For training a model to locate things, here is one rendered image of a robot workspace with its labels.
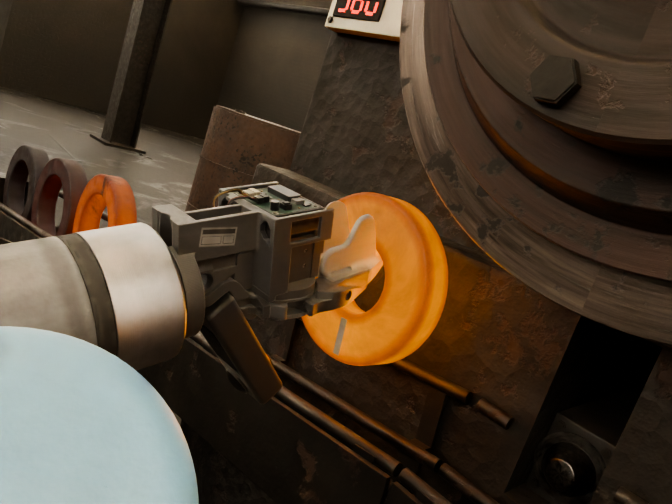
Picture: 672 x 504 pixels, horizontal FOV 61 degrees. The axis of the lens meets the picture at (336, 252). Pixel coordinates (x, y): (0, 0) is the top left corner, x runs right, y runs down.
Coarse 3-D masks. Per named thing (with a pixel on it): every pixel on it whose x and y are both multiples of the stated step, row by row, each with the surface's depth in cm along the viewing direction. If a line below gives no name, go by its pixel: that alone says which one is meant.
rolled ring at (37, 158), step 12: (24, 156) 111; (36, 156) 109; (12, 168) 116; (24, 168) 116; (36, 168) 107; (12, 180) 117; (24, 180) 118; (36, 180) 107; (12, 192) 117; (24, 192) 119; (12, 204) 117; (24, 216) 108
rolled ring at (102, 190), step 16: (96, 176) 89; (112, 176) 87; (96, 192) 88; (112, 192) 83; (128, 192) 85; (80, 208) 92; (96, 208) 92; (112, 208) 83; (128, 208) 83; (80, 224) 92; (96, 224) 94; (112, 224) 82
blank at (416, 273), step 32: (352, 224) 50; (384, 224) 48; (416, 224) 46; (384, 256) 48; (416, 256) 46; (384, 288) 47; (416, 288) 45; (320, 320) 52; (352, 320) 49; (384, 320) 47; (416, 320) 45; (352, 352) 49; (384, 352) 47
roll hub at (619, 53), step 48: (480, 0) 32; (528, 0) 30; (576, 0) 29; (624, 0) 27; (480, 48) 32; (528, 48) 30; (576, 48) 28; (624, 48) 27; (528, 96) 29; (576, 96) 28; (624, 96) 26; (624, 144) 27
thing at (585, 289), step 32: (416, 0) 45; (416, 32) 45; (416, 64) 45; (416, 96) 45; (416, 128) 44; (448, 160) 42; (448, 192) 42; (480, 192) 40; (480, 224) 40; (512, 224) 38; (512, 256) 38; (544, 256) 37; (576, 256) 35; (544, 288) 37; (576, 288) 35; (608, 288) 34; (640, 288) 33; (608, 320) 34; (640, 320) 33
